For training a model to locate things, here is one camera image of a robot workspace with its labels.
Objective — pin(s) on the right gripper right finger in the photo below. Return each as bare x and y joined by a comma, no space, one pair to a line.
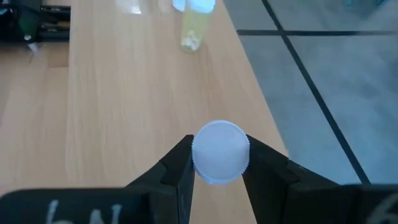
273,193

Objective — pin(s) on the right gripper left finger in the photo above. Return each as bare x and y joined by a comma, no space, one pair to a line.
174,186

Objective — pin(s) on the yellow translucent medicine bottle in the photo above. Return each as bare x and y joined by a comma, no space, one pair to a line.
194,31

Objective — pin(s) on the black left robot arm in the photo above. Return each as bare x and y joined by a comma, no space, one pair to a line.
18,18

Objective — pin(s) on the wooden shelf with black frame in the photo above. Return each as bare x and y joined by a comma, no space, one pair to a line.
124,109

